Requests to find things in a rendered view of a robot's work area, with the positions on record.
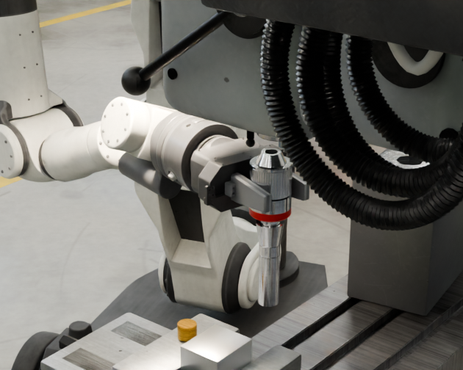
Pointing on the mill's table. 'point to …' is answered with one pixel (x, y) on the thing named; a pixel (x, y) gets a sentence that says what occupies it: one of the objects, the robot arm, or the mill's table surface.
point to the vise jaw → (166, 349)
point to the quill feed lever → (142, 74)
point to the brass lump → (187, 329)
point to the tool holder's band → (270, 216)
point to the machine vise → (136, 339)
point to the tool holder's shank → (269, 261)
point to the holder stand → (411, 252)
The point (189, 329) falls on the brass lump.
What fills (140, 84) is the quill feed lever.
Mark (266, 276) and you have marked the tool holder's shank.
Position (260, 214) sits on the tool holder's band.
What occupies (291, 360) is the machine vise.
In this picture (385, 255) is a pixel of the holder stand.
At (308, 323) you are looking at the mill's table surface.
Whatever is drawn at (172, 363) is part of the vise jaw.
